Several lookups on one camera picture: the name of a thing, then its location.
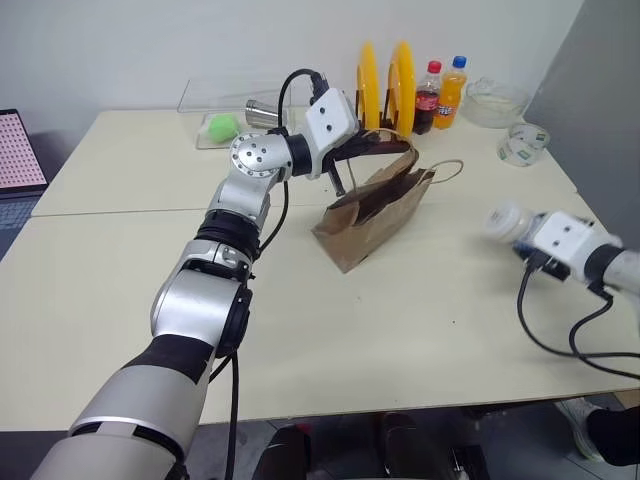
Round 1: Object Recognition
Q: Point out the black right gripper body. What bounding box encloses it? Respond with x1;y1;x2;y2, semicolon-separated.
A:
521;248;572;283

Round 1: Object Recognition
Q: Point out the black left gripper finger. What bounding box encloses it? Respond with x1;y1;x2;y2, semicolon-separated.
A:
349;128;382;150
326;160;347;198

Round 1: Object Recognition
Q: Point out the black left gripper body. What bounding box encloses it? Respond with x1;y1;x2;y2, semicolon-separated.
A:
323;132;363;166

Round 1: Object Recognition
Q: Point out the small white bottle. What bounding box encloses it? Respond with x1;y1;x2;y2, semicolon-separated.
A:
483;200;540;247

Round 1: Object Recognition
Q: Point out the brown paper bag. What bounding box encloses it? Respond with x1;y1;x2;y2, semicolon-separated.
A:
311;127;466;275

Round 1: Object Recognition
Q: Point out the dark wooden plate rack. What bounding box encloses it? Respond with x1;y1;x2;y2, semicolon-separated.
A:
351;89;417;154

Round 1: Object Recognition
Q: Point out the yellow plate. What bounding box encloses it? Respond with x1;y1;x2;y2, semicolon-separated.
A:
355;41;380;133
386;40;418;138

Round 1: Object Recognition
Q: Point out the cola bottle red cap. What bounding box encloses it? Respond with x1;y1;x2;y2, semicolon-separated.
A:
411;60;445;137

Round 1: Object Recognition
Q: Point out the clear tape roll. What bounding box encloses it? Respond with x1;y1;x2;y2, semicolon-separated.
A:
495;121;552;168

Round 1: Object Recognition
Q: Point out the metal cup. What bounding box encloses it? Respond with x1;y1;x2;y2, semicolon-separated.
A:
244;97;280;128

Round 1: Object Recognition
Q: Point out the orange soda bottle blue cap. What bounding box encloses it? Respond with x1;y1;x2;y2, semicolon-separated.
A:
431;55;469;131

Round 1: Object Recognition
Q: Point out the clear glass bowl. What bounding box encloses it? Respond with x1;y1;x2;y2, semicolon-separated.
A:
461;76;531;129

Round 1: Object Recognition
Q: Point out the green ball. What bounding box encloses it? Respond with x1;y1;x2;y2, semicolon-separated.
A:
206;113;242;147

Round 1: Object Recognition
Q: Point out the white sneaker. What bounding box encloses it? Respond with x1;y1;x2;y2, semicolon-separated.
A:
554;397;609;463

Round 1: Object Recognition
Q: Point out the clear plastic box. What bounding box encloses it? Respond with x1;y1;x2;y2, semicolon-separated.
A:
176;78;312;152

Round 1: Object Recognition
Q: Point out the dark trouser leg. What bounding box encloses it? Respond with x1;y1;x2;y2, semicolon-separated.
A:
585;405;640;467

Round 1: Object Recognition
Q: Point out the dark rounded shape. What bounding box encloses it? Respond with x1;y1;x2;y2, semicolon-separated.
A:
251;423;314;480

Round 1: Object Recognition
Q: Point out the laptop computer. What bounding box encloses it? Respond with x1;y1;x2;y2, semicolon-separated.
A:
0;108;50;264

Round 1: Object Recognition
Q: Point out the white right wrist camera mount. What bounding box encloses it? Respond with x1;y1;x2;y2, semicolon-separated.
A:
531;211;600;284

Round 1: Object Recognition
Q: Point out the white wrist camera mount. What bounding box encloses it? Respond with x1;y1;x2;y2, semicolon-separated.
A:
531;211;600;284
304;87;360;182

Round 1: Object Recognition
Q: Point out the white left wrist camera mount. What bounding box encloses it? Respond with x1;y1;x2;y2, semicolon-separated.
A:
304;87;360;182

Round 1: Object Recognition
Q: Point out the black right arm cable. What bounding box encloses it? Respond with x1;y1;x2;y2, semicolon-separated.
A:
516;257;640;382

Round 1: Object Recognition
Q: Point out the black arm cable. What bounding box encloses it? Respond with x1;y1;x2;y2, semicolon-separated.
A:
516;257;640;382
208;68;330;480

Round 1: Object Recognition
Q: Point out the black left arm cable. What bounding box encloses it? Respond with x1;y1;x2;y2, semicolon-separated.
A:
208;68;330;480

